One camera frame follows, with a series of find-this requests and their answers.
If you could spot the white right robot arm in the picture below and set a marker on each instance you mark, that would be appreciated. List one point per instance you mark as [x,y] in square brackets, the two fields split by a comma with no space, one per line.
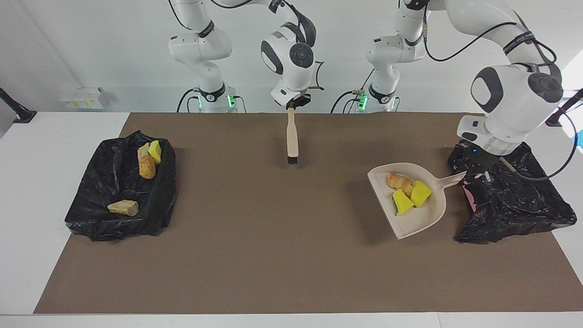
[291,82]

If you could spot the beige plastic dustpan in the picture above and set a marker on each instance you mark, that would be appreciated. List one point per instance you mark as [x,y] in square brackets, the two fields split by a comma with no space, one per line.
[419,221]

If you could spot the pale tan bread chunk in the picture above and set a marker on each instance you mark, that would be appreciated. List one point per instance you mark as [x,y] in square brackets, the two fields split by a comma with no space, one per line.
[124,208]

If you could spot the brown table mat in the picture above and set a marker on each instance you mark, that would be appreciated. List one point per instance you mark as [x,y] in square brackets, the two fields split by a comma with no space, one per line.
[319,282]

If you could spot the pale bread piece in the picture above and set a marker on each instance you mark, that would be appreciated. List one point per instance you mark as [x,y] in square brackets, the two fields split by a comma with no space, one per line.
[143,151]

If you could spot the brown round bun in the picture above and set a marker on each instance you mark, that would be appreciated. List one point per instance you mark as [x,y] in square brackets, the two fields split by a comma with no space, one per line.
[147,167]

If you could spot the black bag lined pink bin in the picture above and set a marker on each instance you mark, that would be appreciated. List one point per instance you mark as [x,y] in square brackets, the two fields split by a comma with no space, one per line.
[524,209]

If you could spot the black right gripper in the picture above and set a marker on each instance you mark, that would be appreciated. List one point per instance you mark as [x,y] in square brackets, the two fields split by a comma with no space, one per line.
[298,100]

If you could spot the beige hand brush black bristles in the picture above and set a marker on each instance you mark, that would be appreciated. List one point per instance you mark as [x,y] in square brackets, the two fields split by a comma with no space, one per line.
[292,136]

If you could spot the black clamp stand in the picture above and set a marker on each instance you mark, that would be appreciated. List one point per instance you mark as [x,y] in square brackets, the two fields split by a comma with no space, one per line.
[569,102]
[18,111]

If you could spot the white wall socket box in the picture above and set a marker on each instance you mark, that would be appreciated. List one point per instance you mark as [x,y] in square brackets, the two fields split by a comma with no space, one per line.
[82,98]

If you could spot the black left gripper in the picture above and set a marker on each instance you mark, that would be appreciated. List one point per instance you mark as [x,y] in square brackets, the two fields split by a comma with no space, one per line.
[473,161]

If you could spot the yellow sponge piece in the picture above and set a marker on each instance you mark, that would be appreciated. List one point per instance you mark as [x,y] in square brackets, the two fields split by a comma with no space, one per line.
[155,151]
[421,193]
[402,202]

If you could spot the sliced orange bread toy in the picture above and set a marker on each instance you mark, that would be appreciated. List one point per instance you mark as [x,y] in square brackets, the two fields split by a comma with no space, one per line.
[398,181]

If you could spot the blue object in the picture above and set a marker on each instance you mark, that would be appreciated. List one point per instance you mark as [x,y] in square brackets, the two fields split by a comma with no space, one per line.
[579,139]

